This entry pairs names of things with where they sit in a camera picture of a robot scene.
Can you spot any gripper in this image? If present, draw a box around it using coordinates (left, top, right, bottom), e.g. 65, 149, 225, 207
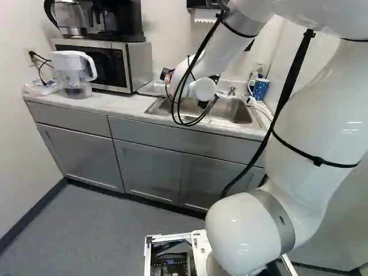
196, 94, 220, 111

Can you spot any clear plastic cup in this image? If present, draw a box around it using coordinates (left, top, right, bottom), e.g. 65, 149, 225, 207
200, 105, 216, 123

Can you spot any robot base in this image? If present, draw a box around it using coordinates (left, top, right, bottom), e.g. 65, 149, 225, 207
143, 228, 302, 276

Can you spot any metal tray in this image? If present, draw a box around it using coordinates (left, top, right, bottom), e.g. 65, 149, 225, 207
137, 80, 171, 97

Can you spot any blue dotted cup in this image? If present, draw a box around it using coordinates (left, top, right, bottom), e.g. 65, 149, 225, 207
252, 77, 271, 102

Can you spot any stainless steel sink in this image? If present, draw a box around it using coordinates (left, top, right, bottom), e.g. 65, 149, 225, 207
144, 95, 264, 129

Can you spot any small black orange object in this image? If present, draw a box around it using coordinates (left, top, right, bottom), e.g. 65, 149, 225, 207
160, 67, 176, 85

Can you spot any clear bottle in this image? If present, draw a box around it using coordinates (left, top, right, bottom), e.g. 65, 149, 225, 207
247, 71, 259, 97

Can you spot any paper towel dispenser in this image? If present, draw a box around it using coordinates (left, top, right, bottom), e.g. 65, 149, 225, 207
186, 0, 228, 23

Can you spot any stainless steel microwave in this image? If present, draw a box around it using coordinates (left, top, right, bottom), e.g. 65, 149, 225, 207
51, 38, 153, 95

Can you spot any black coffee maker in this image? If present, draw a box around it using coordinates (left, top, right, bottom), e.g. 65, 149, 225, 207
86, 0, 147, 43

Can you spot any grey counter with cabinets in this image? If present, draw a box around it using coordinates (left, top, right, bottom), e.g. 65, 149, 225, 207
22, 81, 277, 214

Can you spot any white water filter pitcher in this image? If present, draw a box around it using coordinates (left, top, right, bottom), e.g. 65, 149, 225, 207
48, 51, 98, 101

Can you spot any glass electric kettle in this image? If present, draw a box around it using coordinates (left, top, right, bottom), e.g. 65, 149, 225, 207
43, 0, 90, 40

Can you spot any white flat packet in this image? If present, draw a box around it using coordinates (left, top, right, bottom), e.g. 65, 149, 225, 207
22, 79, 64, 97

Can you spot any black power cable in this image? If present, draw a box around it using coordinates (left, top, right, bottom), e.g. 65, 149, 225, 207
28, 51, 54, 87

